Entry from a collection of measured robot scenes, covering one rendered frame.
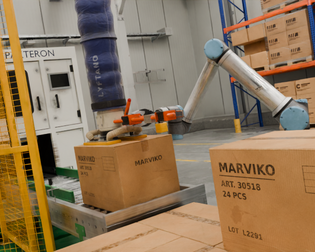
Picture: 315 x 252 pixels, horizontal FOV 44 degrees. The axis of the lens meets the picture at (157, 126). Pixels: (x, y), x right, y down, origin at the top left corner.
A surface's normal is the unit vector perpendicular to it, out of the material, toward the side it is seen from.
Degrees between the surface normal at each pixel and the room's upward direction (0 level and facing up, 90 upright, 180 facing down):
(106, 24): 99
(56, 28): 90
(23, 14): 90
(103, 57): 77
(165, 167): 90
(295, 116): 97
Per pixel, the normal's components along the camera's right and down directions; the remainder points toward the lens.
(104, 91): -0.09, -0.21
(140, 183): 0.56, -0.04
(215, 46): -0.45, 0.07
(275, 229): -0.81, 0.16
